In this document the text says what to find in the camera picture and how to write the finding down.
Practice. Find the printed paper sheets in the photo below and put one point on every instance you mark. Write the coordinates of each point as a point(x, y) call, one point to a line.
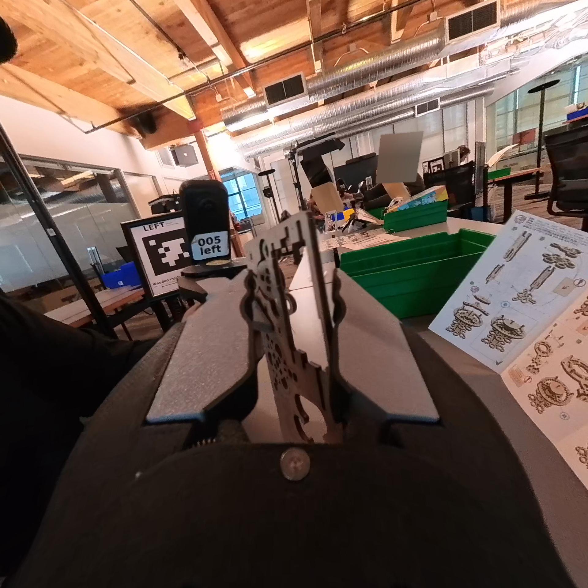
point(358, 240)

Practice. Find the colourful cardboard box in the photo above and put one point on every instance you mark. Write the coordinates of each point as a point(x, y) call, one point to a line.
point(427, 197)

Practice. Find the framed marker sign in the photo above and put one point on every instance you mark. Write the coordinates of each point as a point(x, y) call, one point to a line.
point(156, 257)

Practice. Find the silver air duct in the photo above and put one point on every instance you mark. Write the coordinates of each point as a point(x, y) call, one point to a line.
point(367, 105)

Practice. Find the wooden standing desk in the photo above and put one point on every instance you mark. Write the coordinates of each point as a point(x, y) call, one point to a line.
point(514, 173)

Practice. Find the folded paper instruction booklet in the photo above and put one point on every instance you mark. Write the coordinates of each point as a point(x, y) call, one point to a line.
point(519, 285)

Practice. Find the black studio light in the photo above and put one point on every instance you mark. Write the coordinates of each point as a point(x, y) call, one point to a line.
point(317, 165)

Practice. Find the black metal post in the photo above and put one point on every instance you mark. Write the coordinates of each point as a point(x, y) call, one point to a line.
point(51, 229)

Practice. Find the black floor lamp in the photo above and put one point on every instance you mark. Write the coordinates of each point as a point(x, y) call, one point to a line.
point(266, 172)
point(544, 86)

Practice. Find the grey ceiling box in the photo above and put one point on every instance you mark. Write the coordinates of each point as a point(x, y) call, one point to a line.
point(184, 155)

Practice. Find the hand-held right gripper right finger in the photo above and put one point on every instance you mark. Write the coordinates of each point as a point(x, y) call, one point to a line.
point(381, 367)

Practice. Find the ceiling vent grille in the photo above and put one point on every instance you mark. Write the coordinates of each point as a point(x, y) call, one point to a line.
point(473, 20)
point(285, 89)
point(427, 108)

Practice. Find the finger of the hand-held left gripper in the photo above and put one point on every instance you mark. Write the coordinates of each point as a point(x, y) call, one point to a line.
point(218, 287)

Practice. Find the wooden parts sheet with cutouts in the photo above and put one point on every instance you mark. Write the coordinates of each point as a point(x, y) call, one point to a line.
point(321, 395)

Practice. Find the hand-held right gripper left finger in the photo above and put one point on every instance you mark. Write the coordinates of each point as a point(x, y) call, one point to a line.
point(202, 363)

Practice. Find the black ceiling speaker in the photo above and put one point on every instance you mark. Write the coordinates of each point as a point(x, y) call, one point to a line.
point(146, 124)

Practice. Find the person's left forearm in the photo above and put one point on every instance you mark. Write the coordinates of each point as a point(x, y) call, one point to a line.
point(69, 349)

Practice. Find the green plastic bin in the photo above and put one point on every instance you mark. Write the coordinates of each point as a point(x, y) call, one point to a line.
point(413, 289)
point(413, 220)

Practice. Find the person's dark clothed body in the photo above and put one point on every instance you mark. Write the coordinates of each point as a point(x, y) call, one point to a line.
point(27, 482)

